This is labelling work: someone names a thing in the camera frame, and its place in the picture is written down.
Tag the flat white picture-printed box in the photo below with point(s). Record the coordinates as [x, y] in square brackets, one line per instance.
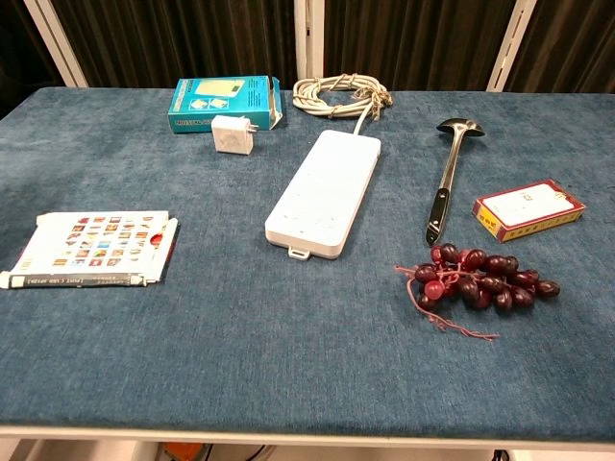
[91, 245]

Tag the teal cardboard scale box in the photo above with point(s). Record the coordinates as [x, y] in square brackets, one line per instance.
[216, 98]

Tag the red and white carton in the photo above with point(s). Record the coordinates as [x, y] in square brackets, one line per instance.
[526, 206]

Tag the white slanted frame post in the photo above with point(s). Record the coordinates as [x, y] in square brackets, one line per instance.
[57, 43]

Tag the dark red grape bunch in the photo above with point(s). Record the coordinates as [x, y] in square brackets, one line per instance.
[485, 283]

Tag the dark pleated curtain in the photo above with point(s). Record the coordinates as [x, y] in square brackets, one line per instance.
[192, 38]

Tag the white power strip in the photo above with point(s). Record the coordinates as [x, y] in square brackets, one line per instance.
[322, 201]

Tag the blue velvet table cloth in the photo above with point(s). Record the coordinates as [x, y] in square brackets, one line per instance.
[240, 346]

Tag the orange object under table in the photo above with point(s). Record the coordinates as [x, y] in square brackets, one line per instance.
[180, 452]

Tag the white upright frame post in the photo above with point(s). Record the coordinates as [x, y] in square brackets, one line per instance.
[309, 38]

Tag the white plug adapter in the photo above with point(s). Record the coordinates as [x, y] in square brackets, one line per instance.
[230, 137]

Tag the white slotted frame post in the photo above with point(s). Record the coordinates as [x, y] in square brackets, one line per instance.
[511, 43]

